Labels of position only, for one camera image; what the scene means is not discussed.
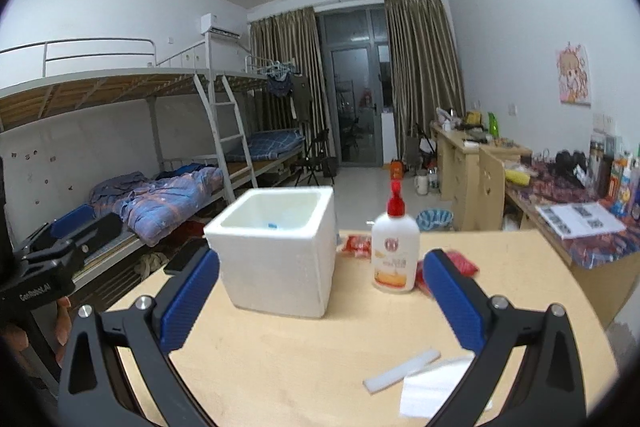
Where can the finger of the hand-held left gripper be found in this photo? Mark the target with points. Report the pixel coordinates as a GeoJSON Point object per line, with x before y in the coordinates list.
{"type": "Point", "coordinates": [102, 229]}
{"type": "Point", "coordinates": [72, 221]}

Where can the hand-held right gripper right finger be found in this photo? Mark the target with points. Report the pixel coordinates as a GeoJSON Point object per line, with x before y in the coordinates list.
{"type": "Point", "coordinates": [452, 302]}

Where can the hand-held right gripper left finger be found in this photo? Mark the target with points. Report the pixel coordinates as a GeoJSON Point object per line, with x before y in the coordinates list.
{"type": "Point", "coordinates": [192, 297]}

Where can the white foam box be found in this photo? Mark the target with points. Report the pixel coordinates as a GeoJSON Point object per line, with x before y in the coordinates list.
{"type": "Point", "coordinates": [280, 267]}

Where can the yellow soft item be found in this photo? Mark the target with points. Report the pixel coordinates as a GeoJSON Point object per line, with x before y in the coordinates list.
{"type": "Point", "coordinates": [517, 177]}

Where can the person's left hand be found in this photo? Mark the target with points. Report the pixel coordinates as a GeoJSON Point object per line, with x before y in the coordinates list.
{"type": "Point", "coordinates": [64, 327]}

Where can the red snack packet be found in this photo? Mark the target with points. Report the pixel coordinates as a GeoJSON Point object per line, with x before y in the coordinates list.
{"type": "Point", "coordinates": [356, 244]}
{"type": "Point", "coordinates": [457, 264]}

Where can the black phone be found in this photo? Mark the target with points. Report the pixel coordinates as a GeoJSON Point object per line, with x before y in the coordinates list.
{"type": "Point", "coordinates": [182, 259]}

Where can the pale crumpled rag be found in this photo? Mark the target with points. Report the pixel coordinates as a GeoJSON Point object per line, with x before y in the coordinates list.
{"type": "Point", "coordinates": [152, 264]}

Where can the blue patterned quilt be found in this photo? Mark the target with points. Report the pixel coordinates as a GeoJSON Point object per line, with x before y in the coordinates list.
{"type": "Point", "coordinates": [160, 202]}

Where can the white bottle with red cap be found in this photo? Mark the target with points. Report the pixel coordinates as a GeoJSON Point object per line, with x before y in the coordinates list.
{"type": "Point", "coordinates": [395, 252]}

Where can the blue trash bin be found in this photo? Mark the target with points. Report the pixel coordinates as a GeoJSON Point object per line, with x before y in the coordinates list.
{"type": "Point", "coordinates": [434, 219]}

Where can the white paper sheet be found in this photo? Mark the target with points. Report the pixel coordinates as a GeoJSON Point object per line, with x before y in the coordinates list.
{"type": "Point", "coordinates": [435, 387]}

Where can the white foam strip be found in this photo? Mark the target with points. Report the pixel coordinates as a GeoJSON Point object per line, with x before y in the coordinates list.
{"type": "Point", "coordinates": [400, 372]}

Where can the wooden chair with smiley cutout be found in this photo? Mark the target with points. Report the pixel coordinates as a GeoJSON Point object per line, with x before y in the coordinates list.
{"type": "Point", "coordinates": [492, 192]}

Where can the white jug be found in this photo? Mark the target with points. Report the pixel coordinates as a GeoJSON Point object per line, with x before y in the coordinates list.
{"type": "Point", "coordinates": [421, 184]}

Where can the wooden desk with drawers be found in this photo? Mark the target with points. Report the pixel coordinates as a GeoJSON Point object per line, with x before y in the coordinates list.
{"type": "Point", "coordinates": [460, 177]}

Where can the metal bunk bed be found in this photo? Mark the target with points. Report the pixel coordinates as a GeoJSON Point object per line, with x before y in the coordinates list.
{"type": "Point", "coordinates": [100, 87]}

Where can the orange bottle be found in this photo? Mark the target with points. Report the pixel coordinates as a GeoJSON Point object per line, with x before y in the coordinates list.
{"type": "Point", "coordinates": [396, 167]}

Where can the printed paper sheets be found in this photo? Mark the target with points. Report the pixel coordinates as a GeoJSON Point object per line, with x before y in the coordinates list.
{"type": "Point", "coordinates": [580, 219]}

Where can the patterned tablecloth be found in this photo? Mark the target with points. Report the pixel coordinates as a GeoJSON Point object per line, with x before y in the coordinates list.
{"type": "Point", "coordinates": [600, 252]}

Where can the white bed ladder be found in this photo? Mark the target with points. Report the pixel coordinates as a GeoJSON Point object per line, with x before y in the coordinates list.
{"type": "Point", "coordinates": [232, 137]}

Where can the blue checked mattress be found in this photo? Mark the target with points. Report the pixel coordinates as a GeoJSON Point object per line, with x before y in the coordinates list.
{"type": "Point", "coordinates": [265, 144]}

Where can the white cabinet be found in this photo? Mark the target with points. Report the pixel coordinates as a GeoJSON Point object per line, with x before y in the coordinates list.
{"type": "Point", "coordinates": [389, 137]}

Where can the green translucent container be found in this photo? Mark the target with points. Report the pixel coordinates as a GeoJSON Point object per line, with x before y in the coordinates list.
{"type": "Point", "coordinates": [493, 124]}

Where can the black folding chair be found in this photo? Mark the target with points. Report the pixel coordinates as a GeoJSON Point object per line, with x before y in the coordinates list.
{"type": "Point", "coordinates": [317, 162]}

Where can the brown curtain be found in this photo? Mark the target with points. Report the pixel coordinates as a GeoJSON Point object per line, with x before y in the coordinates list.
{"type": "Point", "coordinates": [425, 82]}
{"type": "Point", "coordinates": [285, 42]}

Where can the hanging dark olive garment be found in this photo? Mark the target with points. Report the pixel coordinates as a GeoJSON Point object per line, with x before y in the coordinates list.
{"type": "Point", "coordinates": [301, 99]}

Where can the hanging dark blue garment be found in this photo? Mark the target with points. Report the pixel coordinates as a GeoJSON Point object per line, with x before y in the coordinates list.
{"type": "Point", "coordinates": [279, 84]}

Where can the white air conditioner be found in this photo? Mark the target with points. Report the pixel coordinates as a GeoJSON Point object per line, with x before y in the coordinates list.
{"type": "Point", "coordinates": [217, 26]}

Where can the glass balcony door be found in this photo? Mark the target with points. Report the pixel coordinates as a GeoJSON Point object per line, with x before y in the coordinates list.
{"type": "Point", "coordinates": [350, 82]}

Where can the white wall socket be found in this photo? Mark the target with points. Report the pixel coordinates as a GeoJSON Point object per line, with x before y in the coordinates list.
{"type": "Point", "coordinates": [603, 123]}

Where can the cartoon wall poster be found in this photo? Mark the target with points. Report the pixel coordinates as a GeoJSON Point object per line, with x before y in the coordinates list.
{"type": "Point", "coordinates": [574, 74]}

